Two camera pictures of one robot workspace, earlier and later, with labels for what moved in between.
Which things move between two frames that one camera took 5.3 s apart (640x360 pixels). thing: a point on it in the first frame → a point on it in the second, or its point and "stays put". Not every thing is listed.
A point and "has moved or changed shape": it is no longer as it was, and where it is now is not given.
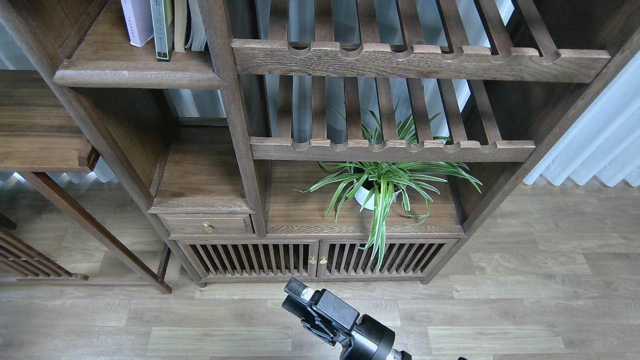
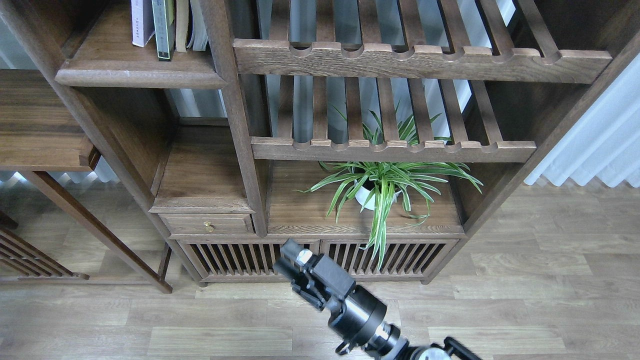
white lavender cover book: [138, 19] has moved or changed shape
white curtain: [605, 142] stays put
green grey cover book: [163, 16] stays put
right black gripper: [371, 337] → [355, 314]
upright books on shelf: [189, 32] stays put
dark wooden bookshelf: [278, 142] stays put
